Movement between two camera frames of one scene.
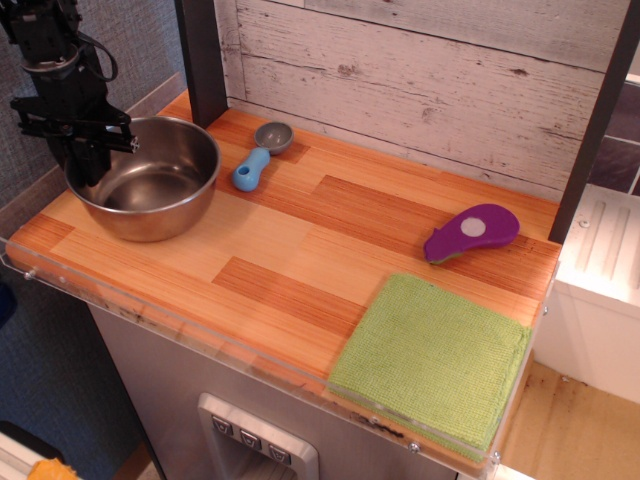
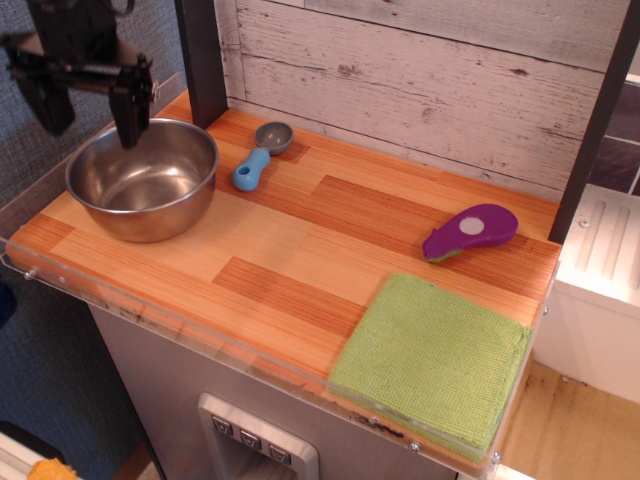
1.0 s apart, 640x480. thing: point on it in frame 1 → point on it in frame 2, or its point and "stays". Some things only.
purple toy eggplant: (486, 224) stays
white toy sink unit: (589, 327) stays
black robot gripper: (72, 112) → (78, 41)
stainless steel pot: (164, 189) stays
